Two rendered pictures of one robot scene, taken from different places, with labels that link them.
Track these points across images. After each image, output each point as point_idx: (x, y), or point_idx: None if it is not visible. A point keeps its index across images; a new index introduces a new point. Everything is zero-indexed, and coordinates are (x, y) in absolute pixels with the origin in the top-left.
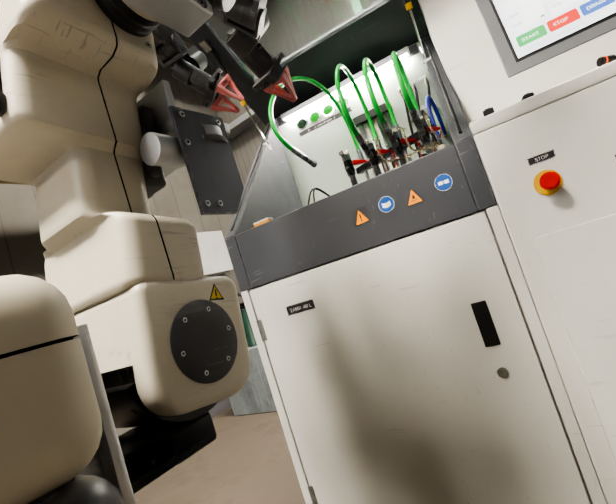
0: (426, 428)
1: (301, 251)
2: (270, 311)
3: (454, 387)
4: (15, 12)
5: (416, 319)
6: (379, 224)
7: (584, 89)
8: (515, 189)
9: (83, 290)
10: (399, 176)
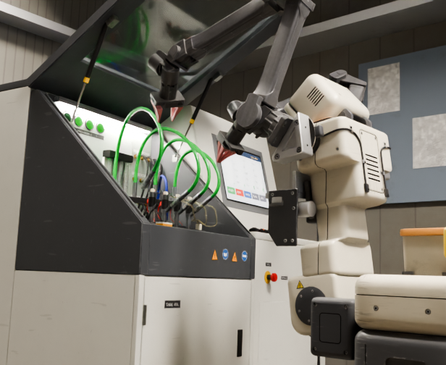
0: None
1: (184, 261)
2: (154, 300)
3: None
4: (390, 168)
5: (219, 332)
6: (220, 264)
7: None
8: (260, 274)
9: (358, 268)
10: (232, 241)
